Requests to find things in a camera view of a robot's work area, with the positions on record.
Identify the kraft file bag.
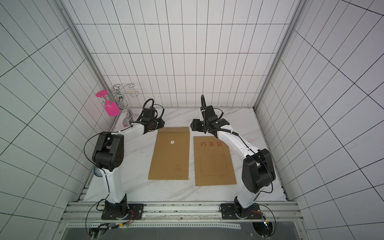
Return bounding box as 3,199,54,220
148,127,190,180
193,136,237,187

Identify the blue patterned ceramic bowl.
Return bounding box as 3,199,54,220
93,166,103,178

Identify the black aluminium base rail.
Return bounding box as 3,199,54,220
61,202,304,228

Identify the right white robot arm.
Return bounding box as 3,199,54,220
191,95,276,220

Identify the pink plastic wine glass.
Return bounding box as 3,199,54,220
95,90,121,117

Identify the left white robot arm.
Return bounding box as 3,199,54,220
87,99,165,221

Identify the silver metal glass rack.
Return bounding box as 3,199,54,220
112,83,140,128

